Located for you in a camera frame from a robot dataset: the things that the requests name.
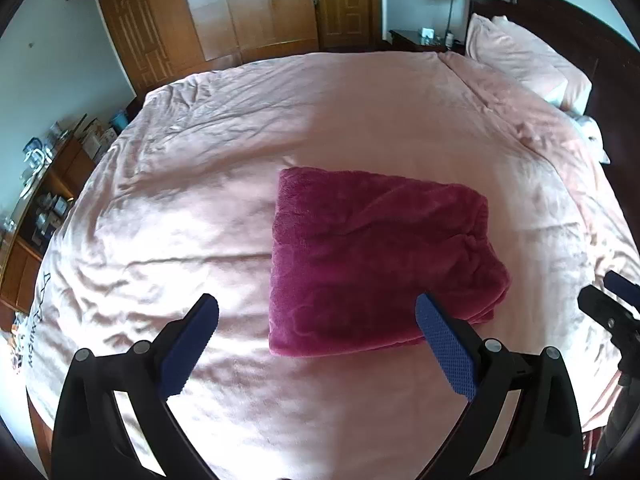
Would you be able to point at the white pillow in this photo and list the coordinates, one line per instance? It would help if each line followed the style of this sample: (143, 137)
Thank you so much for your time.
(590, 132)

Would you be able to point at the clear water kettle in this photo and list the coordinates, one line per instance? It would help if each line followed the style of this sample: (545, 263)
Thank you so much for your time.
(35, 155)

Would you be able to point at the brown wooden door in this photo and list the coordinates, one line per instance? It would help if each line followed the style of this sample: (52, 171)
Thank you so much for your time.
(349, 25)

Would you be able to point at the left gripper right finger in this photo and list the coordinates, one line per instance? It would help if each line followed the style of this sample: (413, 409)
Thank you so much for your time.
(543, 440)

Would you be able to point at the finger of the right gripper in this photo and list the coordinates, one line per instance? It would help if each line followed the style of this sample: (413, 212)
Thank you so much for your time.
(621, 287)
(606, 311)

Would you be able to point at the dark bedside table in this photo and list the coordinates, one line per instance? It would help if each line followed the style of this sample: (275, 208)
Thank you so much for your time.
(410, 41)

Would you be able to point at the pink pillow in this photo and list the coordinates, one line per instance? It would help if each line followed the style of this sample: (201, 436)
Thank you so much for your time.
(517, 52)

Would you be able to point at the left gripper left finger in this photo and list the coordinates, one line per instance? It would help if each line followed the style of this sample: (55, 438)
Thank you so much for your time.
(90, 440)

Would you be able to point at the dark wooden headboard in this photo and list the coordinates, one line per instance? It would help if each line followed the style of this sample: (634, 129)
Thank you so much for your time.
(609, 61)

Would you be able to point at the pink bed cover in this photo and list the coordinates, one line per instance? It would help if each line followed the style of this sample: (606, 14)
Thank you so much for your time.
(182, 204)

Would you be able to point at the magenta fleece pants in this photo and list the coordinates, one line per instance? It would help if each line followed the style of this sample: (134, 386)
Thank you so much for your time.
(353, 251)

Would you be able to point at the wooden sideboard with clutter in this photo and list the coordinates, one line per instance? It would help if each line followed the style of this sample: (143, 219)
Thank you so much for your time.
(45, 201)

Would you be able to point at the brown wooden wardrobe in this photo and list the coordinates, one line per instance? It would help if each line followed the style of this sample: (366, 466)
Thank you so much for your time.
(159, 41)

